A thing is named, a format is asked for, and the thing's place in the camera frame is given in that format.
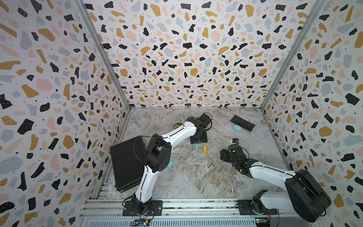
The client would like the black case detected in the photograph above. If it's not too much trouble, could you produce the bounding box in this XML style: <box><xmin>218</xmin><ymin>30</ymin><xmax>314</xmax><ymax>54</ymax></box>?
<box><xmin>110</xmin><ymin>136</ymin><xmax>146</xmax><ymax>193</ymax></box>

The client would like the black flat pouch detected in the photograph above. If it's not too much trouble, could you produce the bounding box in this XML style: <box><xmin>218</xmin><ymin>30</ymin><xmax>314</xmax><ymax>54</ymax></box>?
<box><xmin>231</xmin><ymin>115</ymin><xmax>255</xmax><ymax>131</ymax></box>

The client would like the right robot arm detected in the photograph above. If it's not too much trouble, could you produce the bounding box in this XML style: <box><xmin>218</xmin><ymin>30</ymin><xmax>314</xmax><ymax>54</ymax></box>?
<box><xmin>220</xmin><ymin>143</ymin><xmax>332</xmax><ymax>223</ymax></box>

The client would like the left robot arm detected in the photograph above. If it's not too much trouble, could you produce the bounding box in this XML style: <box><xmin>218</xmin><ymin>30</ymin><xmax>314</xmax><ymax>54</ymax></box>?
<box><xmin>131</xmin><ymin>113</ymin><xmax>213</xmax><ymax>215</ymax></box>

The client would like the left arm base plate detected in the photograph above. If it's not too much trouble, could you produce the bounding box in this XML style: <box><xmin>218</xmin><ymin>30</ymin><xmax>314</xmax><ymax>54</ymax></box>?
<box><xmin>123</xmin><ymin>200</ymin><xmax>163</xmax><ymax>217</ymax></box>

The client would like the light blue round object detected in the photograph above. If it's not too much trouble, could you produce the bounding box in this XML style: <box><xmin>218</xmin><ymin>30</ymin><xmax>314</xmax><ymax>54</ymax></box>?
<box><xmin>233</xmin><ymin>125</ymin><xmax>242</xmax><ymax>131</ymax></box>

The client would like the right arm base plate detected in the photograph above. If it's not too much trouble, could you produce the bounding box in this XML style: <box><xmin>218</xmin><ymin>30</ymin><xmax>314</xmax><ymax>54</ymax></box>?
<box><xmin>236</xmin><ymin>200</ymin><xmax>278</xmax><ymax>216</ymax></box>

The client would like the aluminium front rail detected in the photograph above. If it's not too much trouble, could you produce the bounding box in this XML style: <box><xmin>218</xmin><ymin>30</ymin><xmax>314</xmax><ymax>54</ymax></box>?
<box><xmin>78</xmin><ymin>198</ymin><xmax>322</xmax><ymax>227</ymax></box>

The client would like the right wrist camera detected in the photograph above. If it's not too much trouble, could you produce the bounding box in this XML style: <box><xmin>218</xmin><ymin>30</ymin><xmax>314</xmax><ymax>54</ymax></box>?
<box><xmin>232</xmin><ymin>138</ymin><xmax>239</xmax><ymax>144</ymax></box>

